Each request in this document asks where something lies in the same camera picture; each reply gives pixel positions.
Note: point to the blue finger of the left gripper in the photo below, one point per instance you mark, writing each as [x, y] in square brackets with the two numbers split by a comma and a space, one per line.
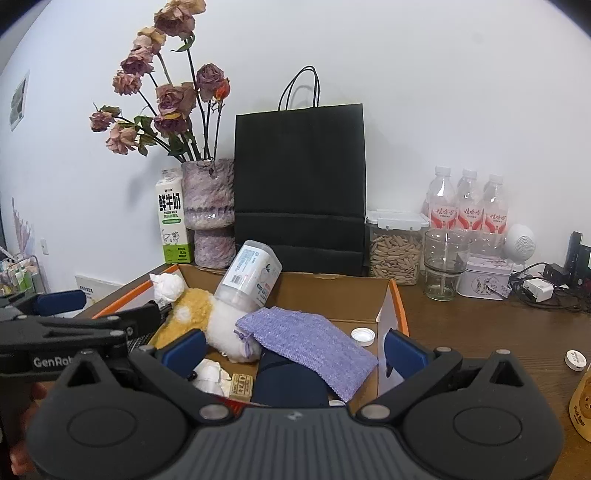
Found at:
[51, 304]

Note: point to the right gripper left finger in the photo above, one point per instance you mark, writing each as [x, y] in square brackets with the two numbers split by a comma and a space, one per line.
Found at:
[183, 354]

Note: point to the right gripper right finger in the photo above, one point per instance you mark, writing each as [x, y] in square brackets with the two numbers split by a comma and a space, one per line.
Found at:
[405, 355]

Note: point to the white wrapper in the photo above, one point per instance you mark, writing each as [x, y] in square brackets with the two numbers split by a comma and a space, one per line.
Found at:
[209, 377]

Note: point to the white bottle cap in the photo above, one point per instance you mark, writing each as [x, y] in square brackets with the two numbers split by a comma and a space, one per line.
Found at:
[363, 336]

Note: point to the purple knitted cloth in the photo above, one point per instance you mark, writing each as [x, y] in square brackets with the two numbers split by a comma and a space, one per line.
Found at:
[312, 341]

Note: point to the clear plastic jar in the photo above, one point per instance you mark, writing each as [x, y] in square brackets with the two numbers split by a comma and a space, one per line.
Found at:
[250, 278]

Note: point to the small white round object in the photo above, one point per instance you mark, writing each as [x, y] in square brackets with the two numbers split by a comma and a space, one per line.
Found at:
[575, 360]

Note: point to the left hand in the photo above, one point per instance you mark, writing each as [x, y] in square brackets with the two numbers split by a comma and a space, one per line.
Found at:
[19, 402]

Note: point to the orange white plush toy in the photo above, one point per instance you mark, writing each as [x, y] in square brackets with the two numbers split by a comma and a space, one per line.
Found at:
[194, 308]

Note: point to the white paper box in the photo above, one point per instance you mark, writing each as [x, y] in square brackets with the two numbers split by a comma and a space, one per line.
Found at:
[95, 289]

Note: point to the small gold box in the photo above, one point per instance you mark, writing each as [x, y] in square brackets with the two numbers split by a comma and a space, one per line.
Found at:
[241, 387]

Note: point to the orange red cardboard box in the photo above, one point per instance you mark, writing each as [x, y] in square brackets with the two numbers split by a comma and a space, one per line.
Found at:
[348, 302]

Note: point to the navy blue pouch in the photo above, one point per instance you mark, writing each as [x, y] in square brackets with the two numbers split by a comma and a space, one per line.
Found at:
[282, 383]

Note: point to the clear drinking glass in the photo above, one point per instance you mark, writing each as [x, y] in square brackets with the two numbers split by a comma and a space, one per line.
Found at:
[445, 259]

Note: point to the white floral tin box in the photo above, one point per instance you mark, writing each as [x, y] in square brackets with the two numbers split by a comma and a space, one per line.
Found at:
[486, 278]

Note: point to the clear container with grains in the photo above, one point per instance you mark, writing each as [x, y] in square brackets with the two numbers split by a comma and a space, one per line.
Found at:
[396, 245]

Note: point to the right water bottle red label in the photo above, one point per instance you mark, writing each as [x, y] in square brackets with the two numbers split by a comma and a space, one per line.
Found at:
[495, 216]

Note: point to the water bottle red label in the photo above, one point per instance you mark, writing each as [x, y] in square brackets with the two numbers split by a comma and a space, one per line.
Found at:
[470, 212]
[440, 205]
[495, 216]

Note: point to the left water bottle red label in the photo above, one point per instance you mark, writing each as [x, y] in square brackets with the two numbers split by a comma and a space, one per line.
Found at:
[440, 205]

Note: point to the white round speaker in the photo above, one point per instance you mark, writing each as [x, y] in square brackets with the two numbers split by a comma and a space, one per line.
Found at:
[520, 244]

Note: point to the middle water bottle red label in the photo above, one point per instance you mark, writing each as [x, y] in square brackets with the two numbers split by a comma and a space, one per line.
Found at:
[470, 212]

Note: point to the green white milk carton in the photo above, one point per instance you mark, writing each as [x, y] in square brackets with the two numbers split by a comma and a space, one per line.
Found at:
[176, 239]

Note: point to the purple speckled vase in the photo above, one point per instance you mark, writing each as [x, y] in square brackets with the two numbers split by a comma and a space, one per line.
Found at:
[209, 211]

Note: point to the yellow ceramic mug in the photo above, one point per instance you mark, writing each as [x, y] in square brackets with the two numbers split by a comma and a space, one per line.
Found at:
[580, 407]

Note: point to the black devices on desk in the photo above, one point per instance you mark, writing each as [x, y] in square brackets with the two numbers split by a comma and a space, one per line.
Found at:
[576, 269]

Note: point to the black paper shopping bag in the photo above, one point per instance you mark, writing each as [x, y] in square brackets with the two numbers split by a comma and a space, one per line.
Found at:
[301, 184]

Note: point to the dried rose bouquet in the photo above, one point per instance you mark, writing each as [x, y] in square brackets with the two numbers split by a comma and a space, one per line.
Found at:
[181, 118]

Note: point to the wire rack with items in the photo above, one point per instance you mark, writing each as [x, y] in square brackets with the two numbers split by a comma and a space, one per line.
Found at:
[19, 273]

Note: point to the white charger with black cables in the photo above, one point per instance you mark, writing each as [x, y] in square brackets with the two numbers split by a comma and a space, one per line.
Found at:
[535, 291]

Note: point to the wall picture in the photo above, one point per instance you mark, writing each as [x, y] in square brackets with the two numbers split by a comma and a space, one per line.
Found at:
[18, 101]

